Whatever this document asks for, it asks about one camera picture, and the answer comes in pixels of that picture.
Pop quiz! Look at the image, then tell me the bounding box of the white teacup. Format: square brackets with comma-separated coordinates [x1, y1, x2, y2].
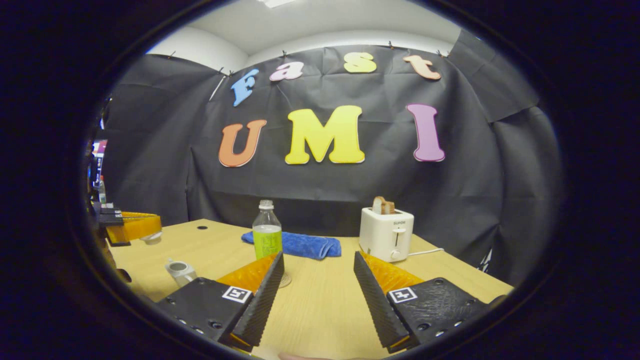
[165, 258, 198, 288]

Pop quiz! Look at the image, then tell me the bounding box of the computer monitor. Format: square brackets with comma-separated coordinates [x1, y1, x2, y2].
[91, 140, 108, 188]

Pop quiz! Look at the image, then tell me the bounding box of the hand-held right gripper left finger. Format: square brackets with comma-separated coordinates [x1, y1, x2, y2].
[155, 251, 285, 353]

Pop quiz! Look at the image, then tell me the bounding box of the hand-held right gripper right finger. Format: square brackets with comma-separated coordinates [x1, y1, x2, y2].
[353, 251, 493, 354]

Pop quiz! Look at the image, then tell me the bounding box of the black backdrop cloth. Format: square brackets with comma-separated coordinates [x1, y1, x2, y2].
[100, 30, 566, 286]

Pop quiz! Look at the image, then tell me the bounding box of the blue towel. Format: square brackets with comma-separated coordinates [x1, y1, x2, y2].
[241, 231, 342, 261]

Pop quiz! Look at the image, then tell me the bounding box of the clear green label water bottle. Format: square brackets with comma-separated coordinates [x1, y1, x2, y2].
[252, 199, 283, 261]

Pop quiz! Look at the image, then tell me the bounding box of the white toaster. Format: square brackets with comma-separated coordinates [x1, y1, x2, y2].
[359, 207, 415, 263]

